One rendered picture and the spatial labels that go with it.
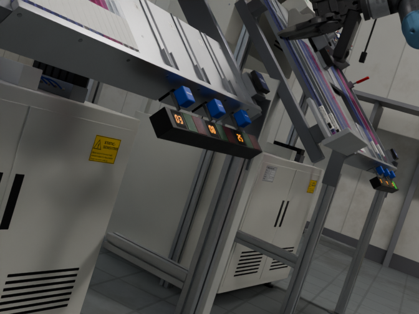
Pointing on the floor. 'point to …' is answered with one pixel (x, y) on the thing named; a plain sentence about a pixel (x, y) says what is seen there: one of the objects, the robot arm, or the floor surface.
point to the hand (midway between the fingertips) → (284, 37)
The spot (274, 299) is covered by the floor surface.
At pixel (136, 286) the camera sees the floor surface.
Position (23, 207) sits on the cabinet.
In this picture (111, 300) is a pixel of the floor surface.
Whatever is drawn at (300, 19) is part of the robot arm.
